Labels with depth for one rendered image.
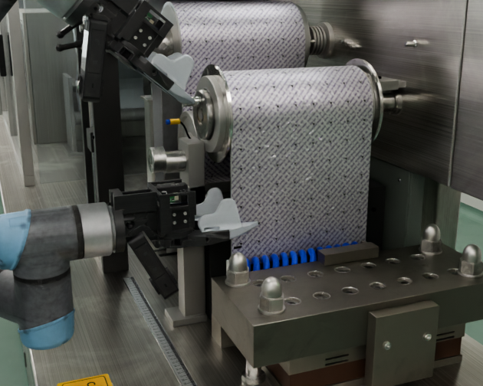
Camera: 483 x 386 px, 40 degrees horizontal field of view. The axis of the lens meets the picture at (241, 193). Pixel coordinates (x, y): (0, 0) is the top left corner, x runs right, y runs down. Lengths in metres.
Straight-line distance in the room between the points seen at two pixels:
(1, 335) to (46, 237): 2.25
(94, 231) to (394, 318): 0.41
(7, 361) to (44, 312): 2.00
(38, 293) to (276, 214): 0.37
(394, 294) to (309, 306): 0.13
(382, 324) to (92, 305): 0.54
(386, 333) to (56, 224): 0.46
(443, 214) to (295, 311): 0.57
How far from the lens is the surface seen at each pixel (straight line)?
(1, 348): 3.05
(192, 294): 1.12
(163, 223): 0.93
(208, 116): 0.98
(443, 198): 1.37
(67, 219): 0.92
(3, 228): 0.91
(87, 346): 1.09
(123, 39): 0.94
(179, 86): 0.97
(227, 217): 0.97
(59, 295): 0.94
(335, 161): 1.05
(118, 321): 1.16
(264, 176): 1.00
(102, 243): 0.92
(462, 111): 1.03
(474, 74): 1.01
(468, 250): 1.03
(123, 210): 0.93
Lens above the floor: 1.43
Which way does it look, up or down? 17 degrees down
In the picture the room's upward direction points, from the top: straight up
